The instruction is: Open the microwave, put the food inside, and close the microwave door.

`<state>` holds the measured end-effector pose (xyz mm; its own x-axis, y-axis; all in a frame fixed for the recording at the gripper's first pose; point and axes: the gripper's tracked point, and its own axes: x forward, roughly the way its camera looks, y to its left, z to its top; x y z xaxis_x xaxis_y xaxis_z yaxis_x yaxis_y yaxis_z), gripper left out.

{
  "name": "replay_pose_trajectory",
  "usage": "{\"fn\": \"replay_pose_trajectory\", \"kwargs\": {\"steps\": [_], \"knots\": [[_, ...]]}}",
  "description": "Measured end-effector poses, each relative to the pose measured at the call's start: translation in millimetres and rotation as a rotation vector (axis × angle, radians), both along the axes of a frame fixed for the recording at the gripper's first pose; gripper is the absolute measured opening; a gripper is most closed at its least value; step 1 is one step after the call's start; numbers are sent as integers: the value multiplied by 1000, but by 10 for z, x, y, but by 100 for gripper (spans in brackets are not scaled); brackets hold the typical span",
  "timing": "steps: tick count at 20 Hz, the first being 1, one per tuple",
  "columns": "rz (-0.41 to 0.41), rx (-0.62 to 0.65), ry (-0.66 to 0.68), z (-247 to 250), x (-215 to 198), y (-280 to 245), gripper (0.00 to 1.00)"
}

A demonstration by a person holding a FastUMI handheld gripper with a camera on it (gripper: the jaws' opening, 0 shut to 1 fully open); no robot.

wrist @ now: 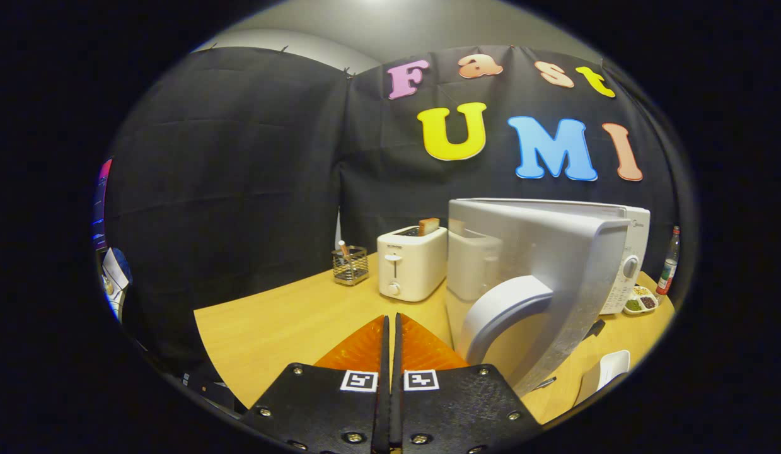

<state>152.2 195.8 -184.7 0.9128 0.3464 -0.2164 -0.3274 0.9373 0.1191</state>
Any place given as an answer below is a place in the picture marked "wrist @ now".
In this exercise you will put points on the toast slice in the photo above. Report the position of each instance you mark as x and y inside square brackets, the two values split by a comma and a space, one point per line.
[428, 226]

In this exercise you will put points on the white paper sheet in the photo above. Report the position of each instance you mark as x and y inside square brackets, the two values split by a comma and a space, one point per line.
[116, 268]

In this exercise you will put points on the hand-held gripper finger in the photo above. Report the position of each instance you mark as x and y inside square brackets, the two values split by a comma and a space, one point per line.
[398, 403]
[384, 403]

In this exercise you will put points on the cream bread toaster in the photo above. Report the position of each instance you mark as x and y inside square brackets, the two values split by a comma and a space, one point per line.
[412, 271]

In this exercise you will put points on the colourful screen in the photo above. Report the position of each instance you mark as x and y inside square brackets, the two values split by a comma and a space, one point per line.
[101, 202]

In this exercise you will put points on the white toaster oven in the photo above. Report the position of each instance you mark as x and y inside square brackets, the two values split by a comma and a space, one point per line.
[554, 252]

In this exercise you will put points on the white divided bean dish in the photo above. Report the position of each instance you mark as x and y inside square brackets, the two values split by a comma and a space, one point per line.
[639, 304]

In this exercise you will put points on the small white ribbed tray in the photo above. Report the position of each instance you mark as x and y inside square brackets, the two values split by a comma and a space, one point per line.
[607, 369]

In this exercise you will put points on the clear water bottle red label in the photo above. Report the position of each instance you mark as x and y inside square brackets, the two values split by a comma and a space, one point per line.
[667, 271]

